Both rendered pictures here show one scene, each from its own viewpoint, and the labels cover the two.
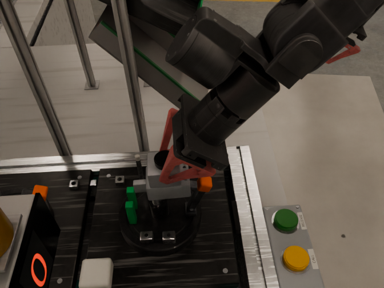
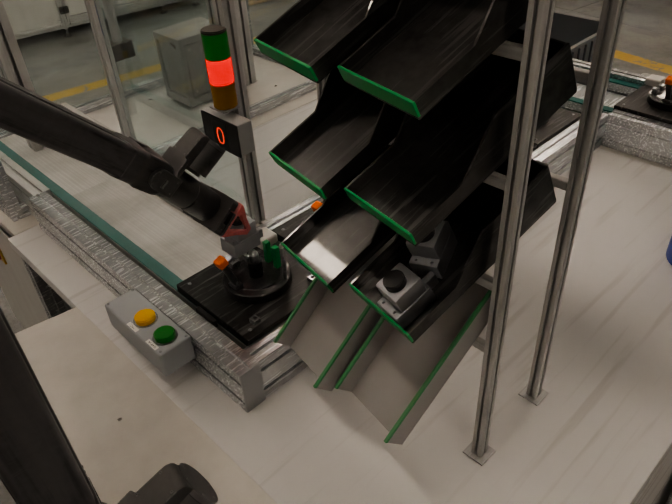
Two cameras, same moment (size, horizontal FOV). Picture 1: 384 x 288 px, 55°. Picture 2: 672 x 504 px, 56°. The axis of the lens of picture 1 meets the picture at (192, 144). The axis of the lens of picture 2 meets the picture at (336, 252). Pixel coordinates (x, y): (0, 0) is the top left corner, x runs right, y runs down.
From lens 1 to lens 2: 1.32 m
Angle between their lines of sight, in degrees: 88
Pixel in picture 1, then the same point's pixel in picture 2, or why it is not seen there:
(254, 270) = (172, 298)
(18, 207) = (237, 121)
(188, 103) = (226, 201)
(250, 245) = (183, 309)
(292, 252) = (148, 315)
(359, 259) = (100, 409)
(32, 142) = not seen: hidden behind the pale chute
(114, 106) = (467, 388)
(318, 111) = not seen: outside the picture
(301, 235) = (148, 335)
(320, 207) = (151, 432)
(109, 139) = not seen: hidden behind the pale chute
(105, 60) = (587, 440)
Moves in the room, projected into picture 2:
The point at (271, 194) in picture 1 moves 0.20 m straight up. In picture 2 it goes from (207, 412) to (185, 335)
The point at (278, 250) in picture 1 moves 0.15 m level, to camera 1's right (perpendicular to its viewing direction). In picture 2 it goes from (161, 317) to (90, 358)
